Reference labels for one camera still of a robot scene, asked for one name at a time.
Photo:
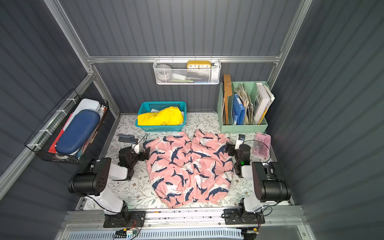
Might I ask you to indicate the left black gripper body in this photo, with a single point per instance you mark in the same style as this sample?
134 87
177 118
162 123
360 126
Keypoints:
143 153

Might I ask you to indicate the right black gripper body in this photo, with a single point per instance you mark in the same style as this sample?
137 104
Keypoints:
231 150

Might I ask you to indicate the pink shark print shorts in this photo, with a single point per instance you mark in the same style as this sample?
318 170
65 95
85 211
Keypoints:
184 170

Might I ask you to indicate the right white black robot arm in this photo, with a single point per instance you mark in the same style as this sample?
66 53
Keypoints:
269 181

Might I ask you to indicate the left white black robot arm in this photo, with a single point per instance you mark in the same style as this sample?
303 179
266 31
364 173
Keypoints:
91 182

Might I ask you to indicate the tape roll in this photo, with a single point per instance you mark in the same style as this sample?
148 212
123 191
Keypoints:
163 72

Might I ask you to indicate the small grey pouch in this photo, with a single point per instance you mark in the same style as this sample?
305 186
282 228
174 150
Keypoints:
127 139

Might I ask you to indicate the pink transparent box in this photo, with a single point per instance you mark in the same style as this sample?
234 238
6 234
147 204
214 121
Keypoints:
261 147

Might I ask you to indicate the papers stack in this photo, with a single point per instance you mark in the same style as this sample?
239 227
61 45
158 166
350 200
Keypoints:
247 103

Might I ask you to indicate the blue folder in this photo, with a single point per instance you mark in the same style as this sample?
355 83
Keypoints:
238 111

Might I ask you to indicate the floral table mat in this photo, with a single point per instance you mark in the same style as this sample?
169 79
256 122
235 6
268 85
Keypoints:
138 193

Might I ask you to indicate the green file organizer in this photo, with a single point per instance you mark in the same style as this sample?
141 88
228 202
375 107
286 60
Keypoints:
239 129

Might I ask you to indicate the yellow cloth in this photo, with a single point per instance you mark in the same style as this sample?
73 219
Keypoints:
170 116

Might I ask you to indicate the brown cardboard board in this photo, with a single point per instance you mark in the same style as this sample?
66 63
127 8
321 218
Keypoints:
227 94

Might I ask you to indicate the white book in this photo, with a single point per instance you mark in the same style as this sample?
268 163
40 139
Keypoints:
264 99

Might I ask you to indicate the navy blue oval case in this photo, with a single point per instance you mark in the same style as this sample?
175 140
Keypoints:
78 131

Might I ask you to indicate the white plastic container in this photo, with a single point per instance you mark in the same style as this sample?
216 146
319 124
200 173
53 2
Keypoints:
85 104

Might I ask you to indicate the yellow clock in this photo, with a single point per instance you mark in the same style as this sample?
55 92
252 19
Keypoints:
199 64

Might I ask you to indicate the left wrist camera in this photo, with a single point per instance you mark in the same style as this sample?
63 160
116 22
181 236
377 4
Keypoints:
136 148

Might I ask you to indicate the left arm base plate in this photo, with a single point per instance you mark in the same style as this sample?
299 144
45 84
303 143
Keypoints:
125 219

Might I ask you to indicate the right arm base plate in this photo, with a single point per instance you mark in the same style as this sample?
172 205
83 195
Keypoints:
238 217

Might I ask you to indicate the white wire wall basket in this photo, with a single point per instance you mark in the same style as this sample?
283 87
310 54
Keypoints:
183 76

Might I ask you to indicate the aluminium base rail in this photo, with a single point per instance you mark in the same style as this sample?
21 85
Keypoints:
281 223

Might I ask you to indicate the black wire wall basket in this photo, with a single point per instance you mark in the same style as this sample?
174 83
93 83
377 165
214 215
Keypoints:
43 142

